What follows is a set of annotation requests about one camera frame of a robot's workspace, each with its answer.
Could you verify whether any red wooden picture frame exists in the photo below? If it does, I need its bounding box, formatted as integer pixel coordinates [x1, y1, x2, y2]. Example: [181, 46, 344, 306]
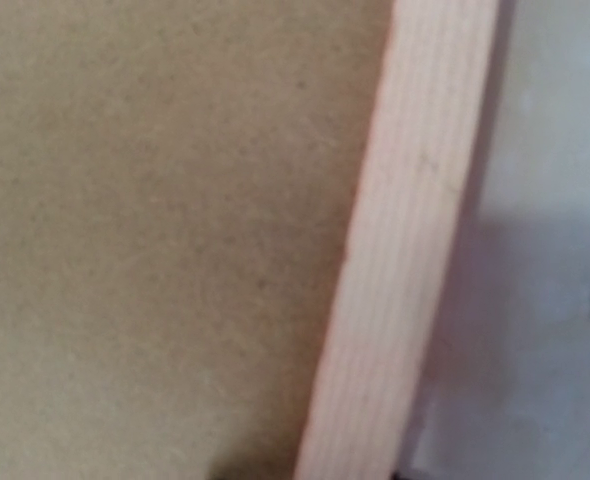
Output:
[294, 1, 500, 480]

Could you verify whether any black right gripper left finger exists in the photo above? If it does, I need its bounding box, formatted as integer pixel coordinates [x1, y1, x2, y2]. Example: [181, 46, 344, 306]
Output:
[209, 467, 245, 480]

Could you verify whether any brown frame backing board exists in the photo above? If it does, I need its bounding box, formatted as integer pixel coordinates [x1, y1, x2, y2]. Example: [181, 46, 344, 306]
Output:
[0, 1, 391, 479]

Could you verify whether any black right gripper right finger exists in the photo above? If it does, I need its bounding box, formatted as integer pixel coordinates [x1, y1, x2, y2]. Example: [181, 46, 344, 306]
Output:
[392, 471, 415, 480]

